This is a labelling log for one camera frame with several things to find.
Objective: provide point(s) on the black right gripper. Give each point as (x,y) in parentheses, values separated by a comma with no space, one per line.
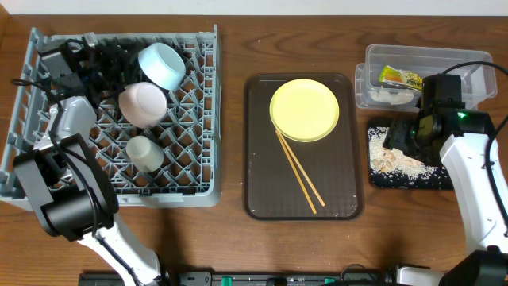
(399,140)

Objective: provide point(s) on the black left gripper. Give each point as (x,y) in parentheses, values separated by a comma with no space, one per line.
(100,63)

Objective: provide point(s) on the clear plastic wrap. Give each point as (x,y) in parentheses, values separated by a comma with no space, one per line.
(398,98)

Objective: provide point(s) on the white bowl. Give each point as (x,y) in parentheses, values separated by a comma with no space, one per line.
(143,104)

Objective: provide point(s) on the light blue bowl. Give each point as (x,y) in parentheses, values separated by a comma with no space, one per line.
(162,65)

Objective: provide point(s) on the green yellow snack wrapper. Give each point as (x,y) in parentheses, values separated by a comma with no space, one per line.
(400,78)

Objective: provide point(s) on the white cup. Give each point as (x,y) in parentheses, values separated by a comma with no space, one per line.
(145,154)

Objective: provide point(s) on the yellow plate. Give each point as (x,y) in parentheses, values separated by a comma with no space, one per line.
(304,110)

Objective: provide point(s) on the wooden chopstick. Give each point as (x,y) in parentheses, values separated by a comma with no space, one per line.
(295,172)
(304,175)

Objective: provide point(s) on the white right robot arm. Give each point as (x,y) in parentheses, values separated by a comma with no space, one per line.
(447,134)

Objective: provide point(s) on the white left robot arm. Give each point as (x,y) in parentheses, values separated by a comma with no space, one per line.
(67,188)

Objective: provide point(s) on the spilled rice waste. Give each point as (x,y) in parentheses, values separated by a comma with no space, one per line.
(392,162)

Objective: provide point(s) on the black food waste tray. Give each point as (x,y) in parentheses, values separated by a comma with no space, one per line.
(437,181)

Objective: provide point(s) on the grey dishwasher rack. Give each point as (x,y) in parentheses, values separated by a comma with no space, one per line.
(189,133)

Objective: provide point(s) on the clear plastic bin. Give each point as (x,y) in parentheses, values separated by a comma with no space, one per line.
(478,83)

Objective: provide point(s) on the dark brown serving tray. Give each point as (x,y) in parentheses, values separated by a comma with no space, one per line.
(333,163)

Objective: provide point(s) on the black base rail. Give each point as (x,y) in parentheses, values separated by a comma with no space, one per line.
(347,277)

